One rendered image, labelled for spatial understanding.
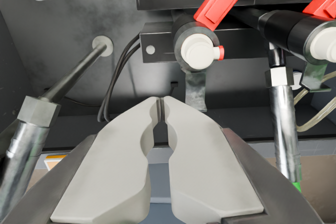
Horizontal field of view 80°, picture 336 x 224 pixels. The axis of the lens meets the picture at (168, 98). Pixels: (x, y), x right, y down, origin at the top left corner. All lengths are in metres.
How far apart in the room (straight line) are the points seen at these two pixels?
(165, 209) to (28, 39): 0.61
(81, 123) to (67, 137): 0.05
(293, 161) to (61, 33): 0.41
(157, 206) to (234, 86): 0.49
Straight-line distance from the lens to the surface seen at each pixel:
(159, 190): 0.76
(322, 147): 0.48
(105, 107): 0.25
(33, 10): 0.46
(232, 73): 0.45
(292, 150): 0.20
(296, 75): 0.49
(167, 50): 0.25
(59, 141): 0.45
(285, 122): 0.19
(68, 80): 0.26
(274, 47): 0.20
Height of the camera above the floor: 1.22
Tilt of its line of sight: 61 degrees down
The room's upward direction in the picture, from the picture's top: 177 degrees clockwise
